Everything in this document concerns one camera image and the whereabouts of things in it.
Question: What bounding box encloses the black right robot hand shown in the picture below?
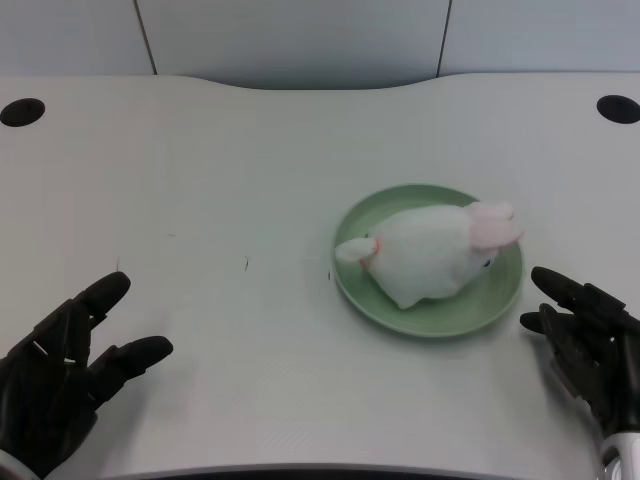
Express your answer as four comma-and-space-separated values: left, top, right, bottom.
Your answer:
519, 266, 640, 441

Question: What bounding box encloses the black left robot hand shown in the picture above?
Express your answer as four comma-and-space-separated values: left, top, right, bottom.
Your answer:
0, 271, 175, 478

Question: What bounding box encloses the white plush rabbit doll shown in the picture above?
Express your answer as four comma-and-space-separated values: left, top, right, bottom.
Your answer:
334, 200, 527, 310

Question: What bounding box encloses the green round plate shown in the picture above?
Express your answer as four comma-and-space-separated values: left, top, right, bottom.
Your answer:
331, 183, 524, 340

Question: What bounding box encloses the black round cable grommet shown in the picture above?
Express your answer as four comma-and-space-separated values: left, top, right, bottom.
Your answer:
0, 97, 46, 128
596, 94, 640, 125

